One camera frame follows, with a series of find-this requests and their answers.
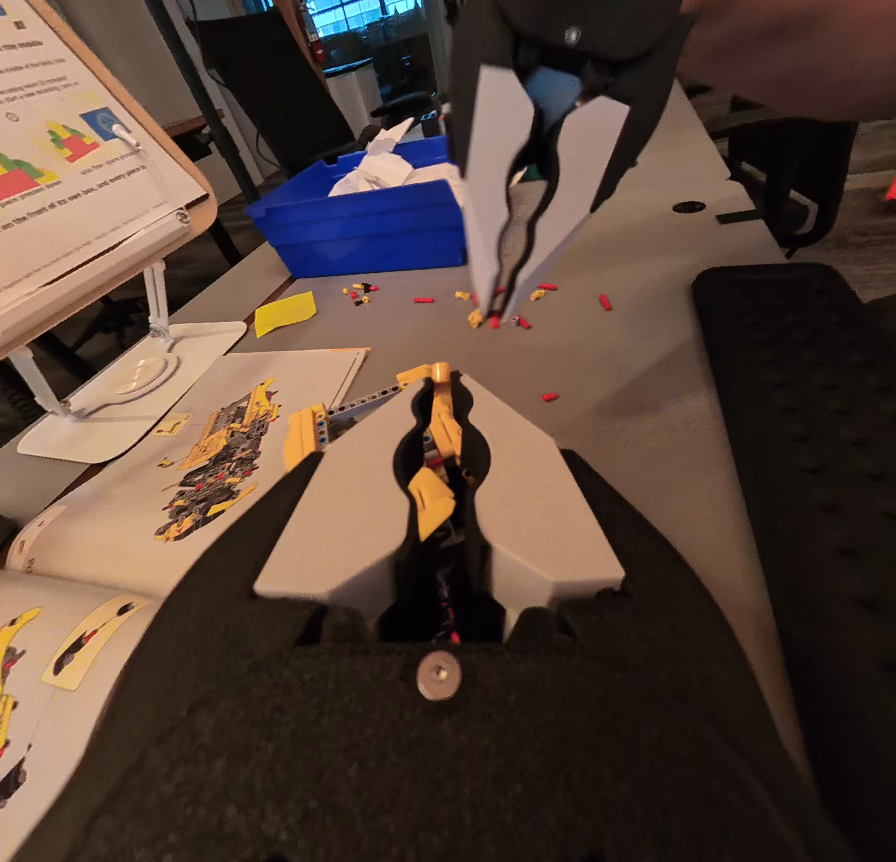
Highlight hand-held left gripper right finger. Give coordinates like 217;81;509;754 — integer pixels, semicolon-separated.
448;371;625;645

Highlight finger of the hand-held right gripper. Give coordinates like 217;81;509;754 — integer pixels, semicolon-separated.
462;64;538;318
501;95;632;322

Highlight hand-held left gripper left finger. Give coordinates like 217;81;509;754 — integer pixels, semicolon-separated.
253;378;443;645

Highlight yellow toy brick car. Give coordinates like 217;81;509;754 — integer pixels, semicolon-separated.
283;361;466;642

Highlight person's right forearm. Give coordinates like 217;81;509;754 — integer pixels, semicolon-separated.
678;0;896;122

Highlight grey desk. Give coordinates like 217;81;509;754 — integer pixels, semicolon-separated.
0;81;816;779

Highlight crumpled white paper bags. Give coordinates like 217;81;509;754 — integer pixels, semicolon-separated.
328;116;466;201

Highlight blue storage bin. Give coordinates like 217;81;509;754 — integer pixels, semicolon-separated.
246;134;469;280

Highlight scattered small brick pieces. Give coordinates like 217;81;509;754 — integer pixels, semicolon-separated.
343;282;613;404

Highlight yellow paper note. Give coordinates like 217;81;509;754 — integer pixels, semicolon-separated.
254;291;317;338

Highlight open instruction booklet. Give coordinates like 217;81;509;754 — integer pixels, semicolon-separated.
0;347;372;842

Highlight brown wooden pillar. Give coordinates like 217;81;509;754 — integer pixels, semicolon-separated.
262;0;330;86

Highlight black perforated mat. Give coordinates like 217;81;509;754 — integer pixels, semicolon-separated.
693;263;896;862

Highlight black metal pole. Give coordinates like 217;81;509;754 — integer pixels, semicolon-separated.
126;0;260;205

